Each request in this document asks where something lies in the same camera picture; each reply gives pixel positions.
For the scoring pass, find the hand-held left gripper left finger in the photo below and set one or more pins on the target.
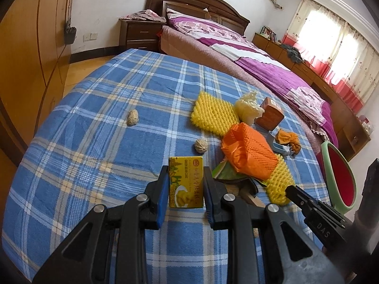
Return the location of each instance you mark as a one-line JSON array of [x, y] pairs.
[[162, 196]]

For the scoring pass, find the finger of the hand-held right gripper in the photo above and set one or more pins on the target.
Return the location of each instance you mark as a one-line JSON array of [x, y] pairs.
[[314, 210]]

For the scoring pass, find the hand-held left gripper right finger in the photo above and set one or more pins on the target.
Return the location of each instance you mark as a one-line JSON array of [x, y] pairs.
[[209, 198]]

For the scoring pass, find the yellow cake box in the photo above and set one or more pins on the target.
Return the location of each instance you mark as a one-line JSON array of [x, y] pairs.
[[186, 183]]

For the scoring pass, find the green snack packet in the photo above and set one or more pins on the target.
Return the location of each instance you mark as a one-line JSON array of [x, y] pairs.
[[226, 170]]

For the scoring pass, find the green red chair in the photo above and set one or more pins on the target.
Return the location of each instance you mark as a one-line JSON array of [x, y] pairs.
[[340, 180]]

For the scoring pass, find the yellow foam fruit net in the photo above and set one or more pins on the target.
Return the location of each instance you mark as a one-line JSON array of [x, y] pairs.
[[211, 111], [279, 186]]

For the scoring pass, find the small wooden block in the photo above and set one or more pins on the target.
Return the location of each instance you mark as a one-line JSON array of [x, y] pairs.
[[234, 188]]

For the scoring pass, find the wooden stick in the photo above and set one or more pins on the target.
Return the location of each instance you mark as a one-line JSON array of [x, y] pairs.
[[251, 198]]

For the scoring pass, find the peanut in shell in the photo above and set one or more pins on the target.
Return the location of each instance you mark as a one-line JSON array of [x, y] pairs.
[[133, 117], [200, 146]]

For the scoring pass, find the orange foam fruit net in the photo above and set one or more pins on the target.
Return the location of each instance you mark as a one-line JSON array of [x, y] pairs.
[[250, 151]]

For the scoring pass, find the small blue grey packet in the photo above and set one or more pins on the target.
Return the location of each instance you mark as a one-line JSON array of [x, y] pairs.
[[279, 147]]

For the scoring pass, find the blue plaid tablecloth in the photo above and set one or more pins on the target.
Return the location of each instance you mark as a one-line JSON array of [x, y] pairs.
[[97, 130]]

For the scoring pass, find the pale crumpled plastic wrapper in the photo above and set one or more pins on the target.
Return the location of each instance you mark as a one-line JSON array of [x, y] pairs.
[[248, 108]]

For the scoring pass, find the white plastic jar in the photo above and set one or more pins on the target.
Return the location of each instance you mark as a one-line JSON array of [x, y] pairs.
[[366, 125]]

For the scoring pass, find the brown cardboard box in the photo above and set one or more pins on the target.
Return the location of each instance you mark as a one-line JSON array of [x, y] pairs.
[[270, 115]]

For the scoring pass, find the long low wooden cabinet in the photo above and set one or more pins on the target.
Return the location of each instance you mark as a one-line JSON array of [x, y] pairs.
[[340, 103]]

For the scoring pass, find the purple and white quilt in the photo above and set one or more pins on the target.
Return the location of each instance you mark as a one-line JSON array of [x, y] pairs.
[[266, 71]]

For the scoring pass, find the mauve bed mattress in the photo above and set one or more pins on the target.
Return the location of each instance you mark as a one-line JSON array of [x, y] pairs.
[[189, 47]]

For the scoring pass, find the grey clothes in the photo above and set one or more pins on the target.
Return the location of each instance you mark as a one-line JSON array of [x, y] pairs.
[[293, 53]]

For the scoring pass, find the dark wooden nightstand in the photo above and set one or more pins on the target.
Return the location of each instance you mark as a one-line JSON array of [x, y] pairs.
[[142, 35]]

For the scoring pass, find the white and red curtains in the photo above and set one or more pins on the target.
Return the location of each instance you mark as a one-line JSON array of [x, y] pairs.
[[334, 47]]

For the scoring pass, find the purple floral pillow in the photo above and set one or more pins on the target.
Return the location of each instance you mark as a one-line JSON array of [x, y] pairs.
[[201, 25]]

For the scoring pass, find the row of books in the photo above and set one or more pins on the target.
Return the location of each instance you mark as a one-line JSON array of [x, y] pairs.
[[268, 33]]

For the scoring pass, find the pink floral clothes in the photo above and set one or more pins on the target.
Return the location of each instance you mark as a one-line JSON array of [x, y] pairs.
[[145, 15]]

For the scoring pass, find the black hanging bag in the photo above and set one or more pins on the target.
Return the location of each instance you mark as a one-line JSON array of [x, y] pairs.
[[70, 35]]

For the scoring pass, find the dark wooden headboard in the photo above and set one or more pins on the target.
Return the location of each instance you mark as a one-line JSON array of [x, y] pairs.
[[189, 0]]

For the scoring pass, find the orange wooden wardrobe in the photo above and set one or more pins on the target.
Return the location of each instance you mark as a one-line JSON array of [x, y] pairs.
[[26, 41]]

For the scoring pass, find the white wall socket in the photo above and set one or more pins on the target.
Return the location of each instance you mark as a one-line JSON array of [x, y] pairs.
[[90, 37]]

